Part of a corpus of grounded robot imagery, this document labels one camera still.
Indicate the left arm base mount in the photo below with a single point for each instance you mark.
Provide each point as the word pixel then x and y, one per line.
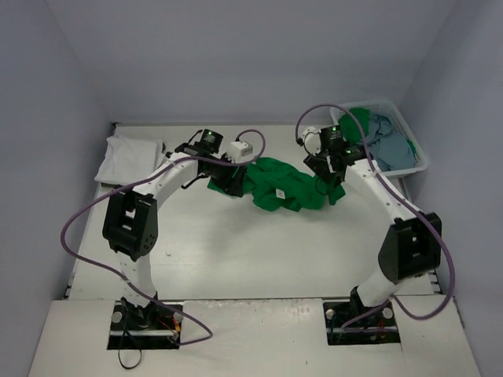
pixel 158 329

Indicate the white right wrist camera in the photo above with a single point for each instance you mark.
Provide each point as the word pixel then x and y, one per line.
pixel 310 140

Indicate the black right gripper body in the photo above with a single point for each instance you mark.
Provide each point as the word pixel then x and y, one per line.
pixel 320 169

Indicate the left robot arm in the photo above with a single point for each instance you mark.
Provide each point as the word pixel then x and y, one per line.
pixel 131 220

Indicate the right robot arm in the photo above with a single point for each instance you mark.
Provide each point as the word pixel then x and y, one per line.
pixel 408 250

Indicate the white plastic laundry basket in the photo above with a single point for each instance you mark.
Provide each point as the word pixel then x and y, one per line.
pixel 361 110

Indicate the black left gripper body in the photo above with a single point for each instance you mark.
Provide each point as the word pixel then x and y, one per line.
pixel 229 179

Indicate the white t-shirt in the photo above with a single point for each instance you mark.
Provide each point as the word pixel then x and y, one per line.
pixel 127 159

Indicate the light blue t-shirt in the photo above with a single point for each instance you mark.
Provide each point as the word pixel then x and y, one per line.
pixel 389 149

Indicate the green t-shirt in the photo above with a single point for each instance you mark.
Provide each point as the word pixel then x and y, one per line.
pixel 274 184

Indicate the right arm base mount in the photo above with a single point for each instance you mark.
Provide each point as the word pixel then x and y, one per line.
pixel 376 329

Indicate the dark grey t-shirt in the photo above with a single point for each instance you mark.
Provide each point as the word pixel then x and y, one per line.
pixel 159 151

